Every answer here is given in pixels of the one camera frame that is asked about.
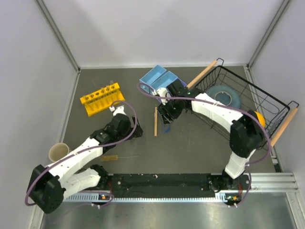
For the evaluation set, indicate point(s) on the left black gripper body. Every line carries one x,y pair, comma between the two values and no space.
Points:
136,134

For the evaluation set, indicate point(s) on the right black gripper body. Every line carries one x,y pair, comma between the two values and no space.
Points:
172,108

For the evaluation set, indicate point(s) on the wooden stick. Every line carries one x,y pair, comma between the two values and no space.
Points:
155,121

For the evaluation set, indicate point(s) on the blue safety glasses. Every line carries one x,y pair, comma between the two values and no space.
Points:
166,125

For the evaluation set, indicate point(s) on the test tube brush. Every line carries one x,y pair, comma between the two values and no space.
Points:
115,157

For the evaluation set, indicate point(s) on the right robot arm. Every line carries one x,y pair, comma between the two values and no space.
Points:
246,129

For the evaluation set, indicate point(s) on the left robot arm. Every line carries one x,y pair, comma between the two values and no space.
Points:
49,186

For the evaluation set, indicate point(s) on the purple drawer box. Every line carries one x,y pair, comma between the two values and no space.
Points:
183,83

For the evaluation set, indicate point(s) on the middle blue drawer box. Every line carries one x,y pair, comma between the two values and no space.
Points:
165,80

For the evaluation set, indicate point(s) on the light blue drawer box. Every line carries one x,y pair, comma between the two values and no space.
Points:
151,77

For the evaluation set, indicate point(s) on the yellow test tube rack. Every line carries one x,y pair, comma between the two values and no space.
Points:
104,102

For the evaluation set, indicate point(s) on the blue ceramic plate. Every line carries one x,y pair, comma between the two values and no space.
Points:
226,95

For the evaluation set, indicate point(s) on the paper cup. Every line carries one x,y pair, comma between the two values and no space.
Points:
58,151

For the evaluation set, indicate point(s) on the yellow ribbed bowl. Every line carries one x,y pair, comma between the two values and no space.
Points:
260,118

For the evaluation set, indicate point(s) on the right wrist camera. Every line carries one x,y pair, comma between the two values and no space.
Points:
162,92

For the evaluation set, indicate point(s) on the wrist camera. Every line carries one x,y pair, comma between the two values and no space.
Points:
117,110
162,92

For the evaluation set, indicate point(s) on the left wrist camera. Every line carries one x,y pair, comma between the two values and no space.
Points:
117,110

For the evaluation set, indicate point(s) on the black wire dish rack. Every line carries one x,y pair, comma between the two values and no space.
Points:
276,113

